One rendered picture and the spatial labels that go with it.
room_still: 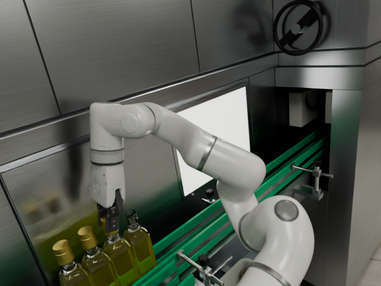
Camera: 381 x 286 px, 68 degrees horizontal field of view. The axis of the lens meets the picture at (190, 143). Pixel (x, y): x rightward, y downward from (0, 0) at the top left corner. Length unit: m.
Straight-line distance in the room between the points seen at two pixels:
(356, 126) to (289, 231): 0.86
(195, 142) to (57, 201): 0.40
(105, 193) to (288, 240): 0.39
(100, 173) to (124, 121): 0.14
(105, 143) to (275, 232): 0.39
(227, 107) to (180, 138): 0.49
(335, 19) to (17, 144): 1.13
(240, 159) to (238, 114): 0.62
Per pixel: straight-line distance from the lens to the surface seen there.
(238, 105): 1.18
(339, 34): 1.29
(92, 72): 0.82
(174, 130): 0.68
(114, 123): 0.62
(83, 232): 0.73
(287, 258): 0.54
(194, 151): 0.58
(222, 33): 1.14
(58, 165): 0.78
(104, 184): 0.67
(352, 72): 1.29
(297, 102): 1.55
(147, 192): 0.94
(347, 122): 1.34
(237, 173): 0.58
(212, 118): 1.07
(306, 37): 1.33
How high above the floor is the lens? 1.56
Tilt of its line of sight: 22 degrees down
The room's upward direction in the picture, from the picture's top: 9 degrees counter-clockwise
